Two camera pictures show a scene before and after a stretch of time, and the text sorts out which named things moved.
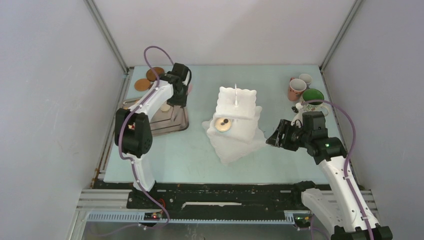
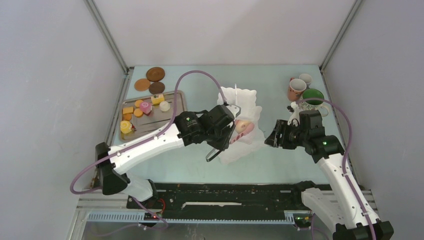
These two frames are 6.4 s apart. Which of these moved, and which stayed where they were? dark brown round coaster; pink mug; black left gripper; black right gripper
Moved: black left gripper
Stayed: black right gripper; pink mug; dark brown round coaster
